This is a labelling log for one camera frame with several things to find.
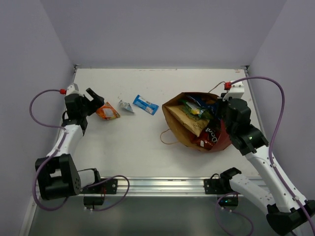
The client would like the small blue white snack packet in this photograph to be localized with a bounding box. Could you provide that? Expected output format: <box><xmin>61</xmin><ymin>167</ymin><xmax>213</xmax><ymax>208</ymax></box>
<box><xmin>133</xmin><ymin>95</ymin><xmax>159</xmax><ymax>115</ymax></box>

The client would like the red paper bag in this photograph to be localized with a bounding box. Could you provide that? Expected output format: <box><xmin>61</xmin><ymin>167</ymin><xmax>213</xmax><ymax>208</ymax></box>
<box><xmin>162</xmin><ymin>92</ymin><xmax>231</xmax><ymax>152</ymax></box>

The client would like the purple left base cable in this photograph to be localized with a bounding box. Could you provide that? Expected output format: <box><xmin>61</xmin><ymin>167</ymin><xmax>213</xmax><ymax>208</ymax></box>
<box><xmin>83</xmin><ymin>175</ymin><xmax>130</xmax><ymax>212</ymax></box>

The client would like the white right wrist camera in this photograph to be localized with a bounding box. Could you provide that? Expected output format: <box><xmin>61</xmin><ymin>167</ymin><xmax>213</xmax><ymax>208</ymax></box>
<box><xmin>223</xmin><ymin>81</ymin><xmax>245</xmax><ymax>101</ymax></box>

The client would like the red snack packet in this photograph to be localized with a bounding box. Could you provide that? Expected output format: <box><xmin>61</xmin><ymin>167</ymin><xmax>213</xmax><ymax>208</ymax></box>
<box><xmin>189</xmin><ymin>120</ymin><xmax>221</xmax><ymax>150</ymax></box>

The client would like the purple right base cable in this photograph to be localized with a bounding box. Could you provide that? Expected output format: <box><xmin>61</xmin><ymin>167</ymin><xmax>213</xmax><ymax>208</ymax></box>
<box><xmin>215</xmin><ymin>189</ymin><xmax>254</xmax><ymax>236</ymax></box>

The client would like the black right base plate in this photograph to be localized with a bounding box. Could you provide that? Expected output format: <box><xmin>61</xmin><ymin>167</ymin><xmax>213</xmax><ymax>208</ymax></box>
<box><xmin>203</xmin><ymin>178</ymin><xmax>224</xmax><ymax>195</ymax></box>

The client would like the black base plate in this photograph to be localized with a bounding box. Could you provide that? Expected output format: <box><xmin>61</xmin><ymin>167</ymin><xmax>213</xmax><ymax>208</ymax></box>
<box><xmin>82</xmin><ymin>178</ymin><xmax>118</xmax><ymax>195</ymax></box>
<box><xmin>203</xmin><ymin>178</ymin><xmax>224</xmax><ymax>195</ymax></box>

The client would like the green yellow chips bag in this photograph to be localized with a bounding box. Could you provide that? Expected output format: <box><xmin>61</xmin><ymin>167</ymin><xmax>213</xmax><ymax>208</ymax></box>
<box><xmin>178</xmin><ymin>95</ymin><xmax>212</xmax><ymax>119</ymax></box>

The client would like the brown kraft snack bag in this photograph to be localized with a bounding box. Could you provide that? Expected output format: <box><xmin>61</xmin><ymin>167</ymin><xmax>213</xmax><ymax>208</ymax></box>
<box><xmin>166</xmin><ymin>105</ymin><xmax>210</xmax><ymax>137</ymax></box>

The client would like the aluminium right table rail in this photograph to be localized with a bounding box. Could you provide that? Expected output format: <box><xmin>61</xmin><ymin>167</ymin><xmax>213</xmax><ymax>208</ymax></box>
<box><xmin>242</xmin><ymin>65</ymin><xmax>261</xmax><ymax>128</ymax></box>

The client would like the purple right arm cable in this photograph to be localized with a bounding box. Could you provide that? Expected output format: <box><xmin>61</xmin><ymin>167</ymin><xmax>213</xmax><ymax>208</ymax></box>
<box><xmin>223</xmin><ymin>76</ymin><xmax>315</xmax><ymax>236</ymax></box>

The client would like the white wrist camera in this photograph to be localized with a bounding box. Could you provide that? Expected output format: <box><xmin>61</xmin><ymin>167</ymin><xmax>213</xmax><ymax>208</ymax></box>
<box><xmin>223</xmin><ymin>81</ymin><xmax>245</xmax><ymax>101</ymax></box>
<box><xmin>59</xmin><ymin>83</ymin><xmax>79</xmax><ymax>95</ymax></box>

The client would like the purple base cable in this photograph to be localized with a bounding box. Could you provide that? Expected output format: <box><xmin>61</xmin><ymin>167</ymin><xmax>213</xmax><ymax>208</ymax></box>
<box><xmin>83</xmin><ymin>175</ymin><xmax>130</xmax><ymax>212</ymax></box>
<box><xmin>215</xmin><ymin>189</ymin><xmax>254</xmax><ymax>236</ymax></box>

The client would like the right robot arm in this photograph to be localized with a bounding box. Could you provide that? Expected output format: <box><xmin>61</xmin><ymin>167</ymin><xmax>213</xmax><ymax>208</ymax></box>
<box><xmin>217</xmin><ymin>98</ymin><xmax>315</xmax><ymax>236</ymax></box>

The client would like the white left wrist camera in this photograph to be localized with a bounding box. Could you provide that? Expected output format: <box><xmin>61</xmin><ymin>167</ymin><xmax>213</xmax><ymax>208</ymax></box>
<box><xmin>59</xmin><ymin>83</ymin><xmax>79</xmax><ymax>95</ymax></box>

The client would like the dark blue snack bag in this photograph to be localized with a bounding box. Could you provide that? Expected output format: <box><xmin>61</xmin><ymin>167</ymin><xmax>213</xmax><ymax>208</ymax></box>
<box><xmin>187</xmin><ymin>95</ymin><xmax>218</xmax><ymax>115</ymax></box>

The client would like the orange snack packet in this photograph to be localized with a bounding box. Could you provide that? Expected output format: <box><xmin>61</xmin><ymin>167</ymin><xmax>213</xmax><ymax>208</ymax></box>
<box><xmin>96</xmin><ymin>102</ymin><xmax>121</xmax><ymax>120</ymax></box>

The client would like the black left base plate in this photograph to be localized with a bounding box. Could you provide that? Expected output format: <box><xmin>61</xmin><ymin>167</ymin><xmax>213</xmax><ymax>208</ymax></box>
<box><xmin>82</xmin><ymin>178</ymin><xmax>118</xmax><ymax>195</ymax></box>

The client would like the small silver blue snack packet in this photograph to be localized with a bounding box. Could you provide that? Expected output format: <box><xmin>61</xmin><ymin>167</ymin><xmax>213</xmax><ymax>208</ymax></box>
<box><xmin>118</xmin><ymin>100</ymin><xmax>135</xmax><ymax>115</ymax></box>

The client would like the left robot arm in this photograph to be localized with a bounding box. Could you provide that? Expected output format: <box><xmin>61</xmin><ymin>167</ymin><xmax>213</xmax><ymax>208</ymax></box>
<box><xmin>35</xmin><ymin>84</ymin><xmax>104</xmax><ymax>200</ymax></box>

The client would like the aluminium front rail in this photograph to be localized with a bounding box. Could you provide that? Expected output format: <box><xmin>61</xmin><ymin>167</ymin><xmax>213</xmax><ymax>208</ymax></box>
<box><xmin>76</xmin><ymin>176</ymin><xmax>268</xmax><ymax>197</ymax></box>

